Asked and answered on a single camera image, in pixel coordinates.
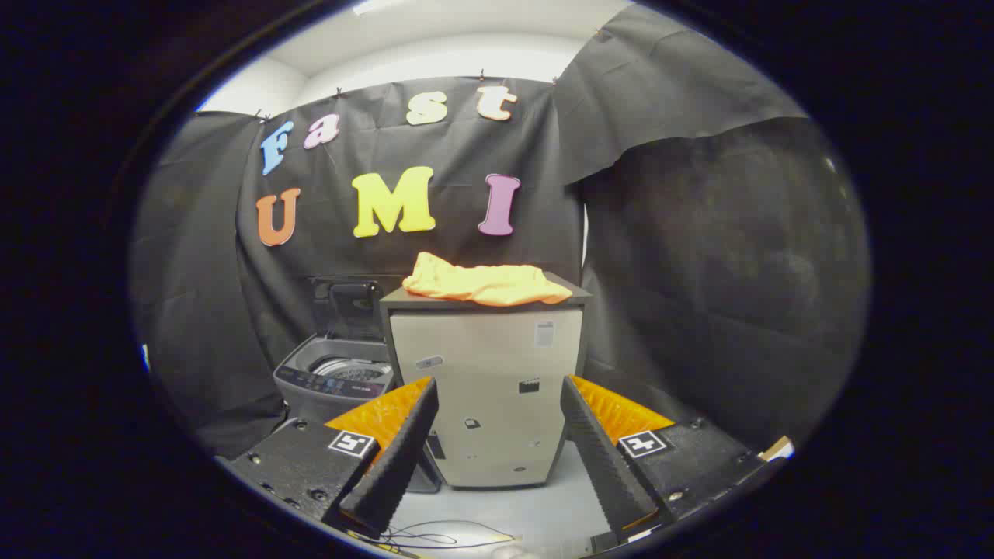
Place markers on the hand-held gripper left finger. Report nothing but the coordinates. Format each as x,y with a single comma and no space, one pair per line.
396,458

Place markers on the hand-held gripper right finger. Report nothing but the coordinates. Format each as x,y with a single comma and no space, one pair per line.
602,458

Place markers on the grey washing machine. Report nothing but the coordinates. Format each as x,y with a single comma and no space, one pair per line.
326,384

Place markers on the orange garment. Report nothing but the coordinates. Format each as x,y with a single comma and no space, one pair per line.
489,283

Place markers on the beige cabinet with dark top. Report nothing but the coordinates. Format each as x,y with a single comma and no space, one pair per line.
481,365

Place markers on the brown cardboard piece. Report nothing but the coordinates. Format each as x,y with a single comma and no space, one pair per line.
779,448

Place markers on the black backdrop cloth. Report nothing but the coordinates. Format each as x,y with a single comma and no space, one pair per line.
699,272

